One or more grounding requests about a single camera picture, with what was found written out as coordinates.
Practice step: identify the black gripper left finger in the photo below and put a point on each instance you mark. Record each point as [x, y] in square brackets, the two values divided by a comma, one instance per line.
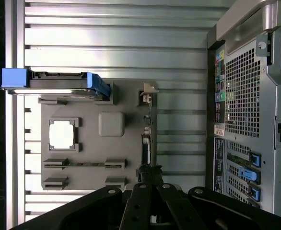
[138, 206]

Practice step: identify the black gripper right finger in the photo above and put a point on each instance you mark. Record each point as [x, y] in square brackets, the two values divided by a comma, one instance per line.
[171, 206]

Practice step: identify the black printed label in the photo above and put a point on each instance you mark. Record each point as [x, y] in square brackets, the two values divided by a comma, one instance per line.
[219, 165]

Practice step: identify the grey parts rack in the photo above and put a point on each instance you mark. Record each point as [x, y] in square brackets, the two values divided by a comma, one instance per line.
[90, 148]

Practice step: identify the blue expansion slot latch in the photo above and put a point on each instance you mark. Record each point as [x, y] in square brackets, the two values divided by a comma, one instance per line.
[249, 175]
[255, 159]
[256, 193]

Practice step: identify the grey rounded square pad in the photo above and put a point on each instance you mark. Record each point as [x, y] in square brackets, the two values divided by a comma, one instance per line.
[111, 124]

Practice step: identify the white and red label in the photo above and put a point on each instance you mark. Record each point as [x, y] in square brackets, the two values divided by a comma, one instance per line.
[219, 129]

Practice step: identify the silver CPU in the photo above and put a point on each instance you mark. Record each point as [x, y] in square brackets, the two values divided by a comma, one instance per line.
[61, 133]

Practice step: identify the grey metal PC case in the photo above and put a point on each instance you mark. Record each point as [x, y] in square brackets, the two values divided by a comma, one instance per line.
[270, 100]

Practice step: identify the hard disk in blue caddy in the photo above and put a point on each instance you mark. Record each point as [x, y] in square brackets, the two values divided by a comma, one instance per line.
[59, 83]

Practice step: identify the graphics card with metal bracket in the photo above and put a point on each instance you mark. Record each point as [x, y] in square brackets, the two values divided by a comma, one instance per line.
[146, 148]

